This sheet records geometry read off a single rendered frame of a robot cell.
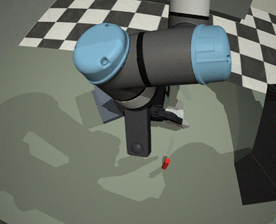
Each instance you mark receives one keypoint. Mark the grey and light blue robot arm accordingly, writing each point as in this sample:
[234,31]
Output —
[188,52]

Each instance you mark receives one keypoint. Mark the red rectangular bar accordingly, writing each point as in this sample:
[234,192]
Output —
[166,163]

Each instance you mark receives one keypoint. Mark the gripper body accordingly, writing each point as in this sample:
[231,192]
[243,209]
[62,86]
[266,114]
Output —
[156,103]

